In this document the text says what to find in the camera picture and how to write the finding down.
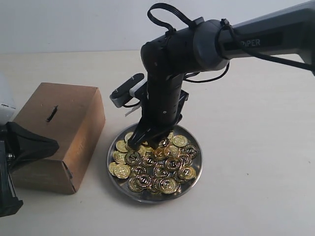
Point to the round steel plate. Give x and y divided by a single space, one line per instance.
142 184

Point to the gold coin back right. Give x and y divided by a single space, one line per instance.
180 140

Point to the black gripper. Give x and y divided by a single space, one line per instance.
160 110

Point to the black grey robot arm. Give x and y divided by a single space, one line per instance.
286 36

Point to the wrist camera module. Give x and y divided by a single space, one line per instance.
126 91

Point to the gold coin front bottom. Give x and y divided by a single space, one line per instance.
168 185

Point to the cardboard coin box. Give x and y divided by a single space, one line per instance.
74 117

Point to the gold coin right front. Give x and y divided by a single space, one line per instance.
187 173

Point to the gold coin front left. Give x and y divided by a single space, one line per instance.
121 171

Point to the gold coin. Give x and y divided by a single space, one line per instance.
168 185
187 173
121 171
180 140
191 150
148 161

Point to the gold coin far right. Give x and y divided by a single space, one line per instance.
191 150

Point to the gold coin centre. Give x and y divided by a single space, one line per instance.
148 161

